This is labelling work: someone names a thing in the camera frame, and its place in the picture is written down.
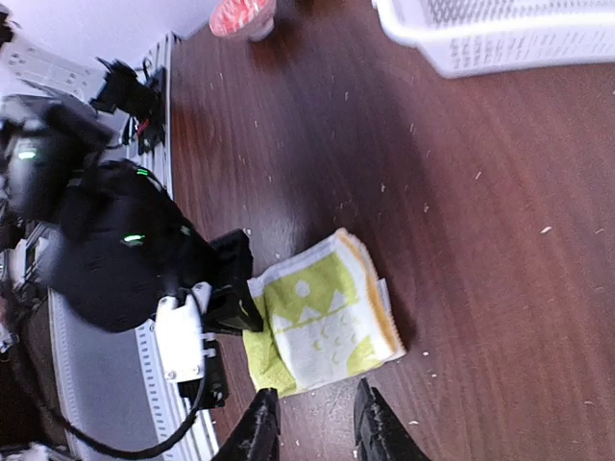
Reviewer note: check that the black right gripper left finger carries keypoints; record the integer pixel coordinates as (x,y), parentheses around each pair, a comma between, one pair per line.
(257,435)

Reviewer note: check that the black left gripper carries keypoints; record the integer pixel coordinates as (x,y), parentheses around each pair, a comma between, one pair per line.
(231,308)

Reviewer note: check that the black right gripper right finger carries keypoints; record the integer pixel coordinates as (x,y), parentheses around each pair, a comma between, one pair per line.
(379,434)

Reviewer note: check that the green and white patterned towel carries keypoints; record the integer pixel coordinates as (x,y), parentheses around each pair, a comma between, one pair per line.
(326,317)

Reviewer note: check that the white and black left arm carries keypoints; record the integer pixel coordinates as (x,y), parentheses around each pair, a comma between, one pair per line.
(122,243)

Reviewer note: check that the red patterned bowl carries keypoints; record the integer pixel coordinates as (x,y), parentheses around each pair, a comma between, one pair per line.
(251,20)

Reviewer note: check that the white perforated plastic basket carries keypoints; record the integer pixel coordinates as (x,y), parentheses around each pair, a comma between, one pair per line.
(478,37)

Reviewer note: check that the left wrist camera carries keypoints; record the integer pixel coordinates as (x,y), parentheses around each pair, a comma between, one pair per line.
(190,356)

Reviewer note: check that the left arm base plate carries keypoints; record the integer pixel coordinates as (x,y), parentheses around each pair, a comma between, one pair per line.
(145,103)

